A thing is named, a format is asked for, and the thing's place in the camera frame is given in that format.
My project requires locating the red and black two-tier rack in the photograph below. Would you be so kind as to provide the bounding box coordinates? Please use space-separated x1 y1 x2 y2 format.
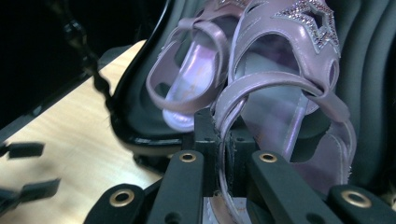
46 0 396 200

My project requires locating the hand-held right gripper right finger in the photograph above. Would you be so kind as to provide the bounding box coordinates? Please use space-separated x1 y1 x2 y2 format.
230 133 260 198

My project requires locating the lilac child sandal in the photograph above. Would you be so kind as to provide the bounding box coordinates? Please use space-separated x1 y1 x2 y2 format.
145 0 247 133
204 0 358 224

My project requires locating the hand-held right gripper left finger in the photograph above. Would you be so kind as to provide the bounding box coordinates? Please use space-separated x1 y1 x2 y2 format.
182 107 219 198

